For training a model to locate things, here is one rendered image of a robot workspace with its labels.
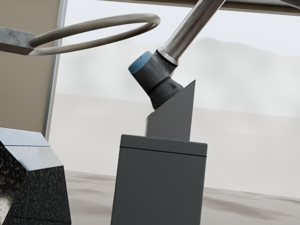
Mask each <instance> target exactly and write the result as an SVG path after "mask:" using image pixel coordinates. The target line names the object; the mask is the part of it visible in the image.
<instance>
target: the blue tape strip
mask: <svg viewBox="0 0 300 225"><path fill-rule="evenodd" d="M0 141H1V142H2V143H3V145H12V146H50V144H49V143H48V142H47V140H46V139H45V138H44V137H43V136H42V135H33V134H25V133H14V132H5V131H0Z"/></svg>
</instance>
